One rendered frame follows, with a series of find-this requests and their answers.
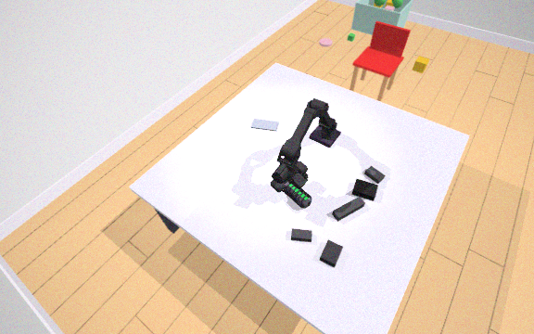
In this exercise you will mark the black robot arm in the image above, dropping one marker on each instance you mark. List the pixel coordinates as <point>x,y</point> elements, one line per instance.
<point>292,147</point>

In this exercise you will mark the dark grey unit with label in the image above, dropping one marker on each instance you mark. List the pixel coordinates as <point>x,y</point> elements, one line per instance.
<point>301,197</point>

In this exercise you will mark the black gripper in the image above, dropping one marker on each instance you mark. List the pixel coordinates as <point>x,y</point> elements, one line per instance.
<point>301,167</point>

